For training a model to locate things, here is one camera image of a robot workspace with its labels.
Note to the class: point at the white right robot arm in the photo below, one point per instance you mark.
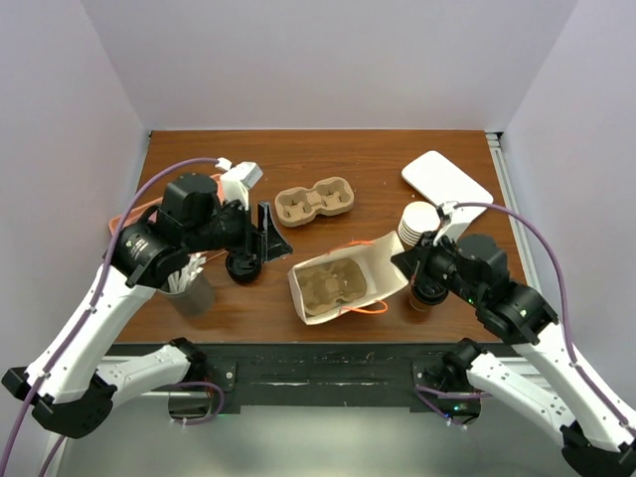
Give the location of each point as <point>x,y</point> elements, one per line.
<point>594,428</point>

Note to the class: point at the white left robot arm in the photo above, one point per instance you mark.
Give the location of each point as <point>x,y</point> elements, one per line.
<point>66,388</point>

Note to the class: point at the stack of black lids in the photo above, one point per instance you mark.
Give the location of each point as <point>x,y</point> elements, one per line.
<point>242,270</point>

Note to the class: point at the stack of paper cups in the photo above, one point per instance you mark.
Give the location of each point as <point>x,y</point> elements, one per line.
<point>417,218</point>

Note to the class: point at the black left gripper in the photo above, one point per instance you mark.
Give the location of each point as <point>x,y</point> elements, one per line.
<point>250,242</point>

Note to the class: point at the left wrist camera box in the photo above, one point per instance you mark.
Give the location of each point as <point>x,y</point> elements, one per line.
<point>240,179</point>

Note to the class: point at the orange plastic tray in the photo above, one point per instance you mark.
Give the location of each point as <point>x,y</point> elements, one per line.
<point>134,213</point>

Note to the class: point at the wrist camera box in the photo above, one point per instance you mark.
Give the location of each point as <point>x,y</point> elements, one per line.
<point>240,179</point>
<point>455,220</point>

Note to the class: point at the grey cup with stirrers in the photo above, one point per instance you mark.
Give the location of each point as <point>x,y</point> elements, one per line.
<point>188,289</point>

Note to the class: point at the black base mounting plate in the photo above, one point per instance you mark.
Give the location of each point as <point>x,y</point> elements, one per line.
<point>335,375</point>

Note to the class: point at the single paper coffee cup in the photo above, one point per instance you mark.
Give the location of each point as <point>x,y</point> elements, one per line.
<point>423,306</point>

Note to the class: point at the brown paper takeout bag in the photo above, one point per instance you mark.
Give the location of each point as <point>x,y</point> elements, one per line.
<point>374,258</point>

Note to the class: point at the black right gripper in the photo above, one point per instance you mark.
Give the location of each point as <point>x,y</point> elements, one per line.
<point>411,262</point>

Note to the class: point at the cardboard two-cup carrier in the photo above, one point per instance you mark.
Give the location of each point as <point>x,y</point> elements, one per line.
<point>299,206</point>

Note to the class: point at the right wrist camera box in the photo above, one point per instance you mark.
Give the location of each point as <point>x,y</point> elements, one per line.
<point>455,220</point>

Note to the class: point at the white rectangular tray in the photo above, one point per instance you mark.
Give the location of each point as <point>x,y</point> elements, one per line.
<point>439,181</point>

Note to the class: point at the black plastic cup lid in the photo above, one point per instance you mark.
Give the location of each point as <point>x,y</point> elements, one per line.
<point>429,293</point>

